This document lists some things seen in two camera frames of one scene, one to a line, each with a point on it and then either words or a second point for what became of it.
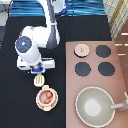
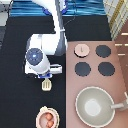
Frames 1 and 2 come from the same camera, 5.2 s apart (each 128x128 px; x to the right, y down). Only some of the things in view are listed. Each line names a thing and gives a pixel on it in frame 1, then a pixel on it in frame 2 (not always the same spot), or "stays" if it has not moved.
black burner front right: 106,68 stays
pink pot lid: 81,50 stays
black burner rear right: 103,50 stays
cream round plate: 47,98 → 43,110
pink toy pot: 47,98 → 41,121
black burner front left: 82,69 stays
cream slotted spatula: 39,80 → 46,84
